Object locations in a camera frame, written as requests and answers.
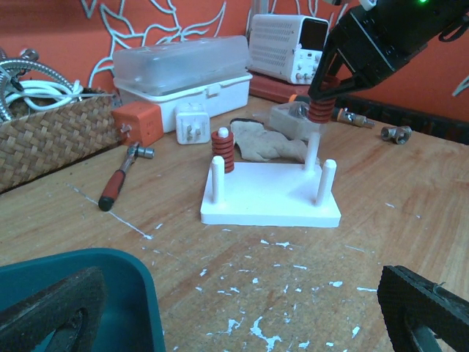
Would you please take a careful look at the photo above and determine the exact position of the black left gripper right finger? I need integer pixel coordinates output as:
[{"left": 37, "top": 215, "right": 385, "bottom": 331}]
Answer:
[{"left": 377, "top": 265, "right": 468, "bottom": 351}]

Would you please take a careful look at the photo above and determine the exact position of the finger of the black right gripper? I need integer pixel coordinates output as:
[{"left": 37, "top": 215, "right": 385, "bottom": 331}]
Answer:
[
  {"left": 309, "top": 29, "right": 348, "bottom": 97},
  {"left": 311, "top": 70, "right": 377, "bottom": 101}
]

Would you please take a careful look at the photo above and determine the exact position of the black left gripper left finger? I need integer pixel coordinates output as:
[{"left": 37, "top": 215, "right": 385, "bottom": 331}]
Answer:
[{"left": 1, "top": 267, "right": 107, "bottom": 351}]

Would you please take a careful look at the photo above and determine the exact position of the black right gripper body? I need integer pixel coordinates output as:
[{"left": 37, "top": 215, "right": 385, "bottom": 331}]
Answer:
[{"left": 336, "top": 1, "right": 468, "bottom": 73}]

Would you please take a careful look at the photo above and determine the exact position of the red spring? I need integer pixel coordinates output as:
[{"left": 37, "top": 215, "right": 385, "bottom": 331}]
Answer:
[
  {"left": 308, "top": 75, "right": 340, "bottom": 124},
  {"left": 211, "top": 127, "right": 235, "bottom": 173}
]

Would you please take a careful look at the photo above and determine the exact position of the beige work glove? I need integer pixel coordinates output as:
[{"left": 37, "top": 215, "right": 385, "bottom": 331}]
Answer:
[{"left": 229, "top": 119, "right": 308, "bottom": 163}]

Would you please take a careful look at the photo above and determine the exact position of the orange black ratchet screwdriver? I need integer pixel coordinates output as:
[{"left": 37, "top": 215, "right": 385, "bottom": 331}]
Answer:
[{"left": 289, "top": 95, "right": 375, "bottom": 128}]

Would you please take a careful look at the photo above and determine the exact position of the white bench power supply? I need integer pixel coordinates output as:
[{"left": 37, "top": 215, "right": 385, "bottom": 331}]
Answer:
[{"left": 248, "top": 14, "right": 329, "bottom": 85}]

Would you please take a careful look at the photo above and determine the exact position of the teal plastic tray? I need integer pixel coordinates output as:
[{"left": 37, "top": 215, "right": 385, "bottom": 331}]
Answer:
[{"left": 1, "top": 248, "right": 166, "bottom": 351}]

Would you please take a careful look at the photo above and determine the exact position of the brass pipe fitting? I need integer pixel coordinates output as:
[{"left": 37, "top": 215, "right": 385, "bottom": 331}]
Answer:
[{"left": 380, "top": 126, "right": 412, "bottom": 144}]

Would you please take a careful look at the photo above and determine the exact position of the red plastic tool case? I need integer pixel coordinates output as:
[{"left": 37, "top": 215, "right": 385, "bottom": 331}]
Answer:
[{"left": 249, "top": 71, "right": 309, "bottom": 103}]

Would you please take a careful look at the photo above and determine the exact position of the white plastic storage box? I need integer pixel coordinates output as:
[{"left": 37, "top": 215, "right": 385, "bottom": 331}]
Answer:
[{"left": 112, "top": 35, "right": 252, "bottom": 133}]

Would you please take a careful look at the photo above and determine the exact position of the white cube power socket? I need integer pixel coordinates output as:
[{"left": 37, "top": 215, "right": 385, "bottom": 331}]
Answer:
[{"left": 175, "top": 103, "right": 210, "bottom": 145}]

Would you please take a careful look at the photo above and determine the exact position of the woven wicker basket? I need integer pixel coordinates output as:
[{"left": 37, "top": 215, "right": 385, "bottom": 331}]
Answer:
[{"left": 1, "top": 89, "right": 120, "bottom": 191}]

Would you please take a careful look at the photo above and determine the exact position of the orange cube adapter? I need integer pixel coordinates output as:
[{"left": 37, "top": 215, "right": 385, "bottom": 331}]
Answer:
[{"left": 111, "top": 101, "right": 164, "bottom": 147}]

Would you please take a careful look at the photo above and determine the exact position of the white peg base plate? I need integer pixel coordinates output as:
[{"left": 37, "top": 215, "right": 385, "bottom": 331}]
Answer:
[{"left": 200, "top": 132, "right": 341, "bottom": 228}]

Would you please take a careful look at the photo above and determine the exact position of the white coiled cable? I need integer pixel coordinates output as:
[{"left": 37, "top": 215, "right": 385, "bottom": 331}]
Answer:
[{"left": 3, "top": 78, "right": 92, "bottom": 111}]

